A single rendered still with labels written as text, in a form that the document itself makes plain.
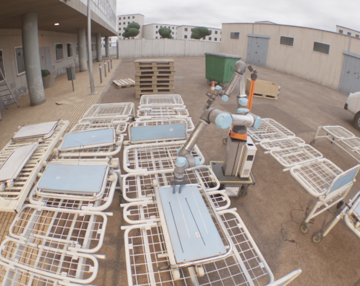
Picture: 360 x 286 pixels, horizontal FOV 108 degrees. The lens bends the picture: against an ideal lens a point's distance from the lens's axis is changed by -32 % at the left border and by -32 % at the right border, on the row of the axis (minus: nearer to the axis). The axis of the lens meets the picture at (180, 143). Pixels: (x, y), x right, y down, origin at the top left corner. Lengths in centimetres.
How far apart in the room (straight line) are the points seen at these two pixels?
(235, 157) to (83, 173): 160
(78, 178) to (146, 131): 100
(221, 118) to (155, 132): 119
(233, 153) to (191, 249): 122
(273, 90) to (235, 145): 575
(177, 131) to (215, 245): 155
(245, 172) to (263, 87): 556
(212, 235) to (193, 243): 15
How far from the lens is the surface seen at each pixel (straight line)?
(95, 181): 180
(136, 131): 233
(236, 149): 210
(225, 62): 747
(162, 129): 235
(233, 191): 228
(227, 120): 139
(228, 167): 222
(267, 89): 757
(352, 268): 259
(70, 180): 190
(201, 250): 127
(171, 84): 596
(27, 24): 736
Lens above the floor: 168
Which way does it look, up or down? 30 degrees down
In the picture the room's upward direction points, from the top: 2 degrees clockwise
